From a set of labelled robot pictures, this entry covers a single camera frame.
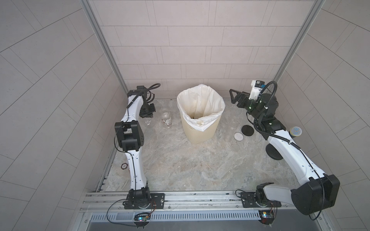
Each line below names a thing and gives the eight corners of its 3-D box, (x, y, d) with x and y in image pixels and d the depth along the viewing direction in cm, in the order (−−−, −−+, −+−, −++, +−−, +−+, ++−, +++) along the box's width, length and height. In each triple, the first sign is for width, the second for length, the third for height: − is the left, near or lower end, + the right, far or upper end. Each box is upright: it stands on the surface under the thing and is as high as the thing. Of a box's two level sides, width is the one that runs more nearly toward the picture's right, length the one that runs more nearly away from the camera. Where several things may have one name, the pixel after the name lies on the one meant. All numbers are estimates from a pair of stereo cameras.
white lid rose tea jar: (162, 128, 100) (158, 116, 90) (163, 120, 105) (160, 108, 94) (172, 128, 100) (170, 116, 90) (173, 120, 105) (171, 108, 94)
